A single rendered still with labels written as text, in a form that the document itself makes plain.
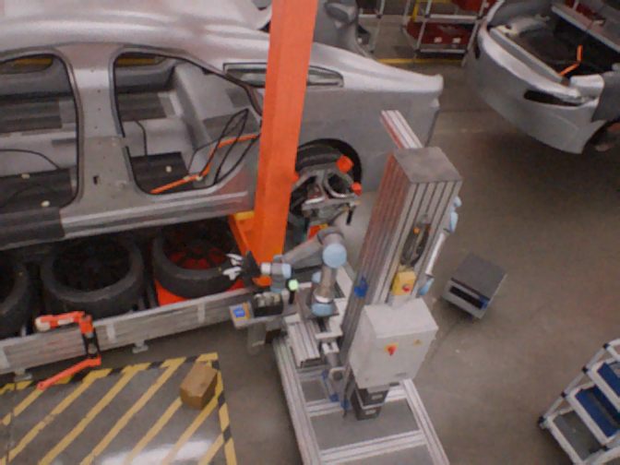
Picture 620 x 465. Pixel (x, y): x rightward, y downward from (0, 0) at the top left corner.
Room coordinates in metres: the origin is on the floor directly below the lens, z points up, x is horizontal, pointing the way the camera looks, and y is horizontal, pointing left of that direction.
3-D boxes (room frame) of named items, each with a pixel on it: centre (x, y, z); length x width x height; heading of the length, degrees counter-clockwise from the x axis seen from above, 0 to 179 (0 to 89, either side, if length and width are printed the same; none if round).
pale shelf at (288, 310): (2.33, 0.22, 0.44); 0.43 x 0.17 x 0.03; 119
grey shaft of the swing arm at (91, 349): (1.95, 1.27, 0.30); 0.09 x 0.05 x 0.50; 119
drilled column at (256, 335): (2.31, 0.24, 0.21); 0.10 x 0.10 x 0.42; 29
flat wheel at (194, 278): (2.76, 0.78, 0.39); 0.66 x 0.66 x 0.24
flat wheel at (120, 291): (2.40, 1.41, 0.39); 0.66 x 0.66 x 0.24
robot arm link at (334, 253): (2.03, -0.14, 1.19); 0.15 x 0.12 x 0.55; 8
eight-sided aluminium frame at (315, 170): (3.13, 0.00, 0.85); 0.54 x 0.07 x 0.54; 119
